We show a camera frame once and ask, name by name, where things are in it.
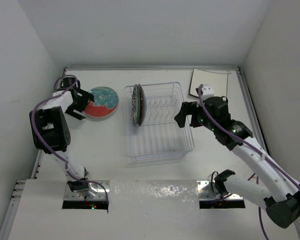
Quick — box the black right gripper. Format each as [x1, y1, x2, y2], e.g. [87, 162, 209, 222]
[174, 101, 217, 132]

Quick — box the white round plate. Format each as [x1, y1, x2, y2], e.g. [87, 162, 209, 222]
[84, 86, 119, 112]

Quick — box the square grey plate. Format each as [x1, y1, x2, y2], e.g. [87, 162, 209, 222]
[188, 68, 229, 98]

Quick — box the red floral round plate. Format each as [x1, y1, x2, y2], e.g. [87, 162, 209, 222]
[84, 110, 116, 120]

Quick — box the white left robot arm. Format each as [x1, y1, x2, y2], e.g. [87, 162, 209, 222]
[29, 74, 94, 195]

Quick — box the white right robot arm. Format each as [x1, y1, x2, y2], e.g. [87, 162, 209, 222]
[174, 96, 300, 229]

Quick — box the dark red round plate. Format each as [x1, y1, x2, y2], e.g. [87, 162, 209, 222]
[138, 84, 147, 126]

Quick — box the black white speckled plate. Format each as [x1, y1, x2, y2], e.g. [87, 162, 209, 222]
[131, 84, 140, 127]

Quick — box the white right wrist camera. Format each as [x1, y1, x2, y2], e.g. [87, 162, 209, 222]
[196, 84, 215, 101]

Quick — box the white wire dish rack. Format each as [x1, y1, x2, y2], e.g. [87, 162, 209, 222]
[124, 82, 195, 163]

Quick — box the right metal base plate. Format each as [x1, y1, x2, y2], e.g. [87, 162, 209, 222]
[197, 180, 244, 201]

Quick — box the metal base plate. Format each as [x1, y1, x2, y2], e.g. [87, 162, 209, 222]
[63, 180, 110, 202]
[197, 180, 244, 201]

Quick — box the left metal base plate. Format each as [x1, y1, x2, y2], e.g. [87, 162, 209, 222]
[63, 180, 110, 202]

